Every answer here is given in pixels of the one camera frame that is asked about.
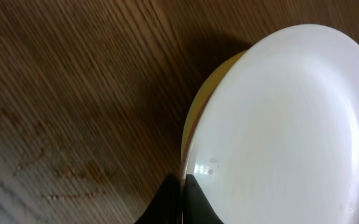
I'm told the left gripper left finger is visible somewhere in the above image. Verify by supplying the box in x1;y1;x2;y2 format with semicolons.
135;174;180;224

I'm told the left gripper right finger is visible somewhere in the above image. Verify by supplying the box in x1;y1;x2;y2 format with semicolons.
182;174;223;224

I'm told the yellow plate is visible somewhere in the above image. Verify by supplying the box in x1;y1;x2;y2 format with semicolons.
181;50;246;160

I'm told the white plate with stain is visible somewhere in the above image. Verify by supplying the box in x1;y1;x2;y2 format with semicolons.
181;24;359;223

